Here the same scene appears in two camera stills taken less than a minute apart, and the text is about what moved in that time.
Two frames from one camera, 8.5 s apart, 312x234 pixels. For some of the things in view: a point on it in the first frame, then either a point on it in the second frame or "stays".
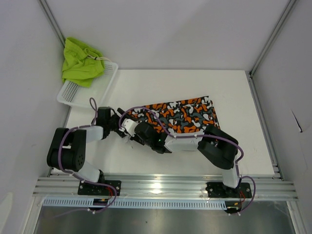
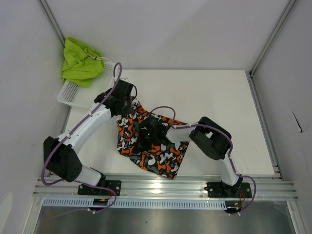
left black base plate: x=88 y=188 stays
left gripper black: x=120 y=132 → x=128 y=110
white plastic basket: x=74 y=93 stays
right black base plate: x=218 y=189 stays
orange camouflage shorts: x=179 y=117 → x=165 y=160
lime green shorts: x=82 y=63 stays
